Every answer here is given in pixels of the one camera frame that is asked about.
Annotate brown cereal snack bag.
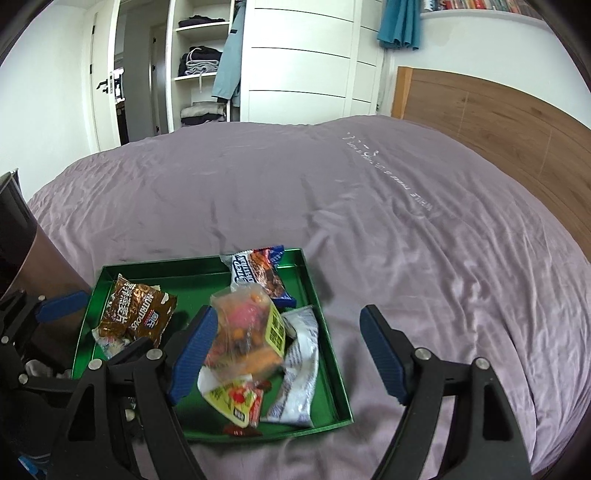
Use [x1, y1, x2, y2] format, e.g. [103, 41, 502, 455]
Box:
[94, 274, 177, 348]

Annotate clear bag colourful candies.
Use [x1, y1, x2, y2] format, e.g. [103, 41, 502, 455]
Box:
[197, 284, 286, 427]

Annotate blue white cookie packet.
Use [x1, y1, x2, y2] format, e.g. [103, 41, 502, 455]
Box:
[219, 245, 297, 308]

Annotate white room door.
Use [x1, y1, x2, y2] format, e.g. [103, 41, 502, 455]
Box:
[82, 0, 121, 152]

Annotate black brown trash can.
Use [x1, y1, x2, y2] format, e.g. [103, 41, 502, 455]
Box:
[1, 172, 91, 369]

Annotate white crumpled wrapper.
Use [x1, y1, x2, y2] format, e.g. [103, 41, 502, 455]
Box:
[92, 328, 131, 360]

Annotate red small snack packet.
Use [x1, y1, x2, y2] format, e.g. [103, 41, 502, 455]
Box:
[222, 424, 263, 438]

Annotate green tray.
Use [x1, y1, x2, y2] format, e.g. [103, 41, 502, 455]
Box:
[72, 249, 353, 443]

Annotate white silver foil packet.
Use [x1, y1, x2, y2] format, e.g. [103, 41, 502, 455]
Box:
[263, 305, 320, 428]

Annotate purple bed sheet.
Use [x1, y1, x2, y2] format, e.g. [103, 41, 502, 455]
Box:
[29, 116, 590, 479]

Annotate light blue hanging garment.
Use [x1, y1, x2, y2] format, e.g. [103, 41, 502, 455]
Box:
[212, 1, 246, 107]

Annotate folded dark clothes stack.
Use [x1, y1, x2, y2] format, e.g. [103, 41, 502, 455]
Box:
[178, 45, 222, 76]

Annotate wooden headboard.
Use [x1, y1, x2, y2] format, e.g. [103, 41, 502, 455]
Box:
[391, 66, 590, 254]

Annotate white open wardrobe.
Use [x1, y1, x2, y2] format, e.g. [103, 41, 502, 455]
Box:
[165, 1, 384, 131]

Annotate teal curtain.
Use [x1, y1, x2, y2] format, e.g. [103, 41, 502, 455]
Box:
[378, 0, 422, 50]

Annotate row of books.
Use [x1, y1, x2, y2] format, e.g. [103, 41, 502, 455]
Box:
[422, 0, 541, 19]

